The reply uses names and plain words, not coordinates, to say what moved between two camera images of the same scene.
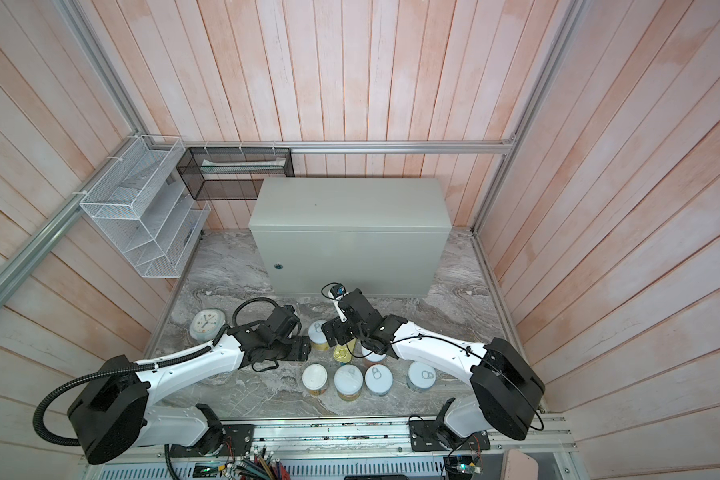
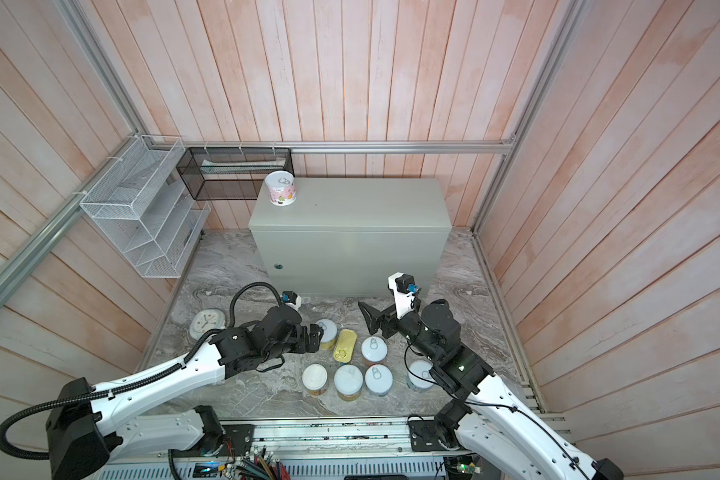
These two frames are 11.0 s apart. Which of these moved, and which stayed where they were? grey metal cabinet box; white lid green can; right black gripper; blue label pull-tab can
Moved: right black gripper
Stayed: white lid green can; blue label pull-tab can; grey metal cabinet box
